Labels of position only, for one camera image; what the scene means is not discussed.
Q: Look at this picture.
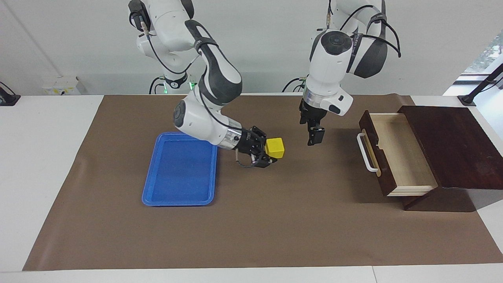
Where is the brown table mat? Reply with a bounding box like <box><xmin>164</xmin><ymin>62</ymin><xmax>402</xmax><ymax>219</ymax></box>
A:
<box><xmin>22</xmin><ymin>94</ymin><xmax>503</xmax><ymax>272</ymax></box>

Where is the black table clamp mount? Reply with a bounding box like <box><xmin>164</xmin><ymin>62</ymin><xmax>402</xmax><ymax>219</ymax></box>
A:
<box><xmin>0</xmin><ymin>81</ymin><xmax>21</xmax><ymax>107</ymax></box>
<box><xmin>457</xmin><ymin>63</ymin><xmax>503</xmax><ymax>107</ymax></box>

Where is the yellow cube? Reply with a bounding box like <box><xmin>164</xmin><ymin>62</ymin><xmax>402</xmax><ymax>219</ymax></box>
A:
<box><xmin>264</xmin><ymin>137</ymin><xmax>285</xmax><ymax>160</ymax></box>

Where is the black left arm base cable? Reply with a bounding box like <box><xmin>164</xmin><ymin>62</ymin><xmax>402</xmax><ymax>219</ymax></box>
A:
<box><xmin>281</xmin><ymin>76</ymin><xmax>309</xmax><ymax>93</ymax></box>

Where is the black right arm base cable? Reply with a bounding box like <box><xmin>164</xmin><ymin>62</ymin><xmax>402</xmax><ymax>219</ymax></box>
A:
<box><xmin>149</xmin><ymin>76</ymin><xmax>166</xmax><ymax>95</ymax></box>

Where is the blue plastic tray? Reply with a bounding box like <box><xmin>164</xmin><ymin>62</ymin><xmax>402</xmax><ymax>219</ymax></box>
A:
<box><xmin>141</xmin><ymin>132</ymin><xmax>219</xmax><ymax>207</ymax></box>

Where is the white drawer handle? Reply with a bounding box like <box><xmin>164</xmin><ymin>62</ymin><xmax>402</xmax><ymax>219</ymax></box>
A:
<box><xmin>356</xmin><ymin>129</ymin><xmax>382</xmax><ymax>177</ymax></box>

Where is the dark wooden drawer cabinet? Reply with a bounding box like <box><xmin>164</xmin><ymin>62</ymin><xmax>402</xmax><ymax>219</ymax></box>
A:
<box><xmin>397</xmin><ymin>105</ymin><xmax>503</xmax><ymax>213</ymax></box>

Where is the window with green foliage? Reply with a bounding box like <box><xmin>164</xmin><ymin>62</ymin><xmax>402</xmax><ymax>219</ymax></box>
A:
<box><xmin>464</xmin><ymin>29</ymin><xmax>503</xmax><ymax>75</ymax></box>

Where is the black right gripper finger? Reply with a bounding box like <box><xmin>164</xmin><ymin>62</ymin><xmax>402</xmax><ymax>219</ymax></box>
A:
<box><xmin>251</xmin><ymin>153</ymin><xmax>278</xmax><ymax>169</ymax></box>
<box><xmin>251</xmin><ymin>125</ymin><xmax>269</xmax><ymax>142</ymax></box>

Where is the dark wooden drawer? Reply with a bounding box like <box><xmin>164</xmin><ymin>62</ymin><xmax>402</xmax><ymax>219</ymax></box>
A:
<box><xmin>356</xmin><ymin>110</ymin><xmax>439</xmax><ymax>197</ymax></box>

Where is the white wall socket box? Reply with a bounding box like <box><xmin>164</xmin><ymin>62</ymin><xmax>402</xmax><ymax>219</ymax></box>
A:
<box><xmin>42</xmin><ymin>76</ymin><xmax>81</xmax><ymax>96</ymax></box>

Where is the black arm base cable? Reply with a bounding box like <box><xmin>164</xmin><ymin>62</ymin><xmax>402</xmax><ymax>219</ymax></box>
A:
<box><xmin>149</xmin><ymin>76</ymin><xmax>166</xmax><ymax>95</ymax></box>
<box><xmin>281</xmin><ymin>76</ymin><xmax>309</xmax><ymax>93</ymax></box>

